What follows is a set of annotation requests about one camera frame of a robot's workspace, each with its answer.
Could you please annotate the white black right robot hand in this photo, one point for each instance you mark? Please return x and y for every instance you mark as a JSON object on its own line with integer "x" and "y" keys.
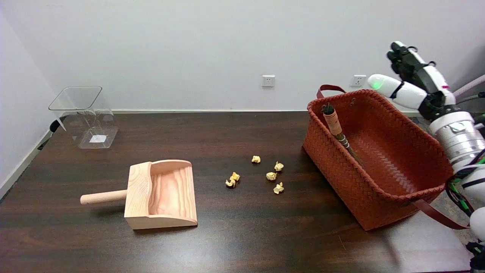
{"x": 415, "y": 81}

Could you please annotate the small straw hand broom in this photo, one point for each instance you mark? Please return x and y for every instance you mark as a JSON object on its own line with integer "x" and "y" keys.
{"x": 335, "y": 123}

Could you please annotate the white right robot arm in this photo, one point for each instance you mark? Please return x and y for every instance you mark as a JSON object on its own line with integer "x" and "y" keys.
{"x": 464, "y": 151}

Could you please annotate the brown woven basket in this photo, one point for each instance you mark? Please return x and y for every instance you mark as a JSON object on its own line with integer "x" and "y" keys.
{"x": 379, "y": 159}

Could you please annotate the crumpled yellow paper ball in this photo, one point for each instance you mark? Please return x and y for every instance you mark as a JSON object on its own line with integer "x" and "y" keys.
{"x": 279, "y": 188}
{"x": 235, "y": 176}
{"x": 271, "y": 175}
{"x": 256, "y": 159}
{"x": 279, "y": 166}
{"x": 230, "y": 183}

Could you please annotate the wooden dustpan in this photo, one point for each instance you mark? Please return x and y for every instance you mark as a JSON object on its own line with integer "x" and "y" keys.
{"x": 159, "y": 193}

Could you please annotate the clear plastic bin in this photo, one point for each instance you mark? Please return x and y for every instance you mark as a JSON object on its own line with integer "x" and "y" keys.
{"x": 85, "y": 117}

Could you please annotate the white wall socket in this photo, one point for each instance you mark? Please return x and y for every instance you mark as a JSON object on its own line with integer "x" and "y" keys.
{"x": 357, "y": 80}
{"x": 268, "y": 80}

